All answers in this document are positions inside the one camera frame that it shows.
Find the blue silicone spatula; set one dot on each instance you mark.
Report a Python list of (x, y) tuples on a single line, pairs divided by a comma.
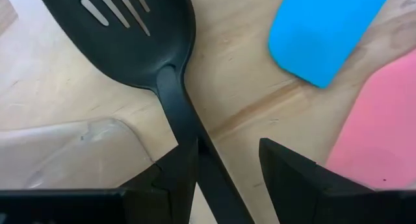
[(325, 32)]

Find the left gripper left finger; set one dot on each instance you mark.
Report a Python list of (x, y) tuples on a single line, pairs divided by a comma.
[(97, 207)]

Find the black slotted spoon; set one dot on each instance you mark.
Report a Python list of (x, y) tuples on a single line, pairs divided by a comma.
[(130, 48)]

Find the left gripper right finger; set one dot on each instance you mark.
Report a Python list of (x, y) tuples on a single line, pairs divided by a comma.
[(325, 198)]

